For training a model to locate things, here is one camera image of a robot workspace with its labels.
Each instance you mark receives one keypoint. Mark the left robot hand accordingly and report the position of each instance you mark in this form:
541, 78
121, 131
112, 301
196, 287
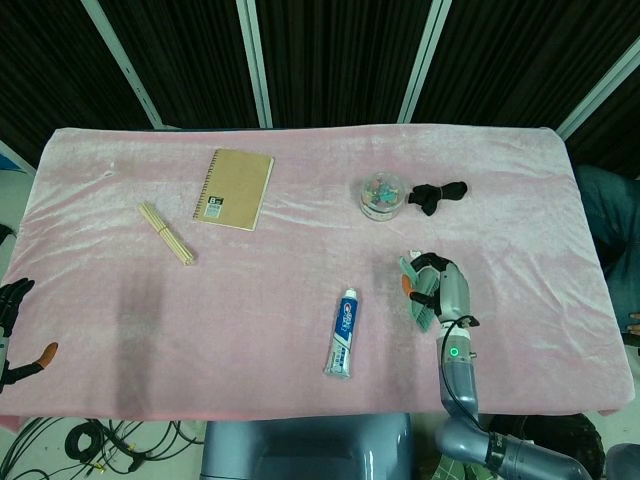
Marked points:
15, 305

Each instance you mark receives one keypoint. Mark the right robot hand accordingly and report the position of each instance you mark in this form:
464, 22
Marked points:
452, 292

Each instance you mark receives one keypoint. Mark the white paper ball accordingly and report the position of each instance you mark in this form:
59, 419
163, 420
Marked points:
415, 253

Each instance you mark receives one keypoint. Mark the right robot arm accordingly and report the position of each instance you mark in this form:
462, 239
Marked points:
460, 380

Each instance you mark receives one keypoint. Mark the black rolled sock bundle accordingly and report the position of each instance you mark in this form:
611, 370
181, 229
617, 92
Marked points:
435, 196

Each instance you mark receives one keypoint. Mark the blue white toothpaste tube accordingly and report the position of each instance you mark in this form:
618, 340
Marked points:
344, 335

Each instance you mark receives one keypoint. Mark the clear jar of coloured clips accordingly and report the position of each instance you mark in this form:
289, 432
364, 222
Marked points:
381, 196

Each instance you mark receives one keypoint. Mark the bundle of wooden sticks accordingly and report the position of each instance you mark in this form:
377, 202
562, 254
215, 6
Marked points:
167, 234

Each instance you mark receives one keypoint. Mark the person in blue jeans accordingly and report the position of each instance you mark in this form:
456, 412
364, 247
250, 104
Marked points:
607, 220

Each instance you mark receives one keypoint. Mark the pink plush table cloth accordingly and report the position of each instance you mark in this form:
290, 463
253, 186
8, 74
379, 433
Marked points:
280, 300

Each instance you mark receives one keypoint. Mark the blue grey robot torso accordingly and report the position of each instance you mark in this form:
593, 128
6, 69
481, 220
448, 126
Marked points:
305, 450

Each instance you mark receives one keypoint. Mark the brown spiral notebook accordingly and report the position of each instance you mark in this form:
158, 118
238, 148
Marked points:
235, 190

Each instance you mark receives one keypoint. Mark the black pleated curtain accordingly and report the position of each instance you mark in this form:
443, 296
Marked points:
340, 50

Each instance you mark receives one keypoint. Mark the pale green frame post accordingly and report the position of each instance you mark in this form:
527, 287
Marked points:
424, 65
125, 70
256, 65
597, 87

